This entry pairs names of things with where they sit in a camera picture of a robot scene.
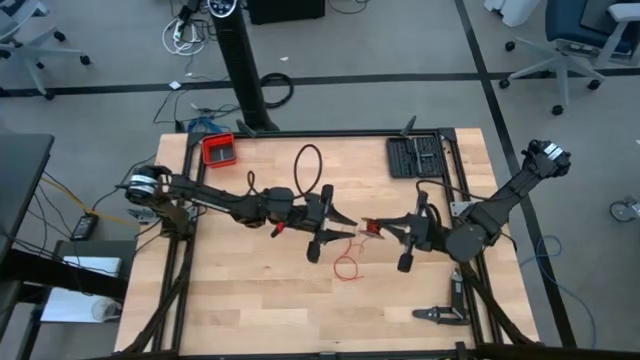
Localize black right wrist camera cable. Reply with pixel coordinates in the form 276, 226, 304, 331
415, 178, 484, 221

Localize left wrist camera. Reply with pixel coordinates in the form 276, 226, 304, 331
299, 194, 326, 229

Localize black wire spool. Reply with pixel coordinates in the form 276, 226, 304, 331
360, 216, 386, 240

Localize black side table frame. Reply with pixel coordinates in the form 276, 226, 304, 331
0, 239, 139, 360

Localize black coiled floor cable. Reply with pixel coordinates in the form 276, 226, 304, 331
259, 71, 296, 110

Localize clear plastic cup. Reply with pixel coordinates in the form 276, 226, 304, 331
90, 297, 123, 323

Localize black power adapter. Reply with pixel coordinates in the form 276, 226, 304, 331
70, 212, 100, 242

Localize black left wrist camera cable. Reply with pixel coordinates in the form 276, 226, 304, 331
244, 143, 324, 201

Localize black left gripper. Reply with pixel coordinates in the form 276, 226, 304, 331
299, 184, 359, 265

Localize red plastic bin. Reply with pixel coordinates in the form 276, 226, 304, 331
201, 131, 239, 170

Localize black cabinet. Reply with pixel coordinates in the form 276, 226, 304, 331
246, 0, 327, 26

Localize white power strip with cables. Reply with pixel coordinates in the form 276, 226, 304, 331
161, 13, 210, 58

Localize yellow cable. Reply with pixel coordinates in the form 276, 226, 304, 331
41, 174, 139, 227

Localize black screwdriver bit case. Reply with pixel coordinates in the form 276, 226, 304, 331
385, 134, 448, 180

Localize white plastic object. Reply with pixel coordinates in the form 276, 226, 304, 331
483, 0, 542, 29

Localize blue and white office chair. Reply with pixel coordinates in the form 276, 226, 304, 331
498, 0, 640, 117

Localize grey office chair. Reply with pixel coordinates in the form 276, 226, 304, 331
0, 0, 93, 101

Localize black aluminium table frame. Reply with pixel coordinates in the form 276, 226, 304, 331
113, 114, 542, 360

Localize blue network cable bundle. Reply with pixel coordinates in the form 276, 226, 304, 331
186, 115, 227, 135

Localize black clamp tool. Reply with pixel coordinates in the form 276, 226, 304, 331
410, 268, 473, 327

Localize black desk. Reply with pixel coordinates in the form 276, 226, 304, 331
0, 132, 56, 261

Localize long blue floor cable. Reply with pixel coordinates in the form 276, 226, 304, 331
518, 233, 600, 351

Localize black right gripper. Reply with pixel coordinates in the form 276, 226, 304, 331
374, 191, 450, 274

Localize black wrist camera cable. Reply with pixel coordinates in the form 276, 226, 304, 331
244, 143, 324, 201
415, 178, 484, 221

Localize white box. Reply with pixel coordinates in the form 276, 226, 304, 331
39, 255, 124, 324

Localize thin red wire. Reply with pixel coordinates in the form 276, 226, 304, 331
333, 218, 384, 282

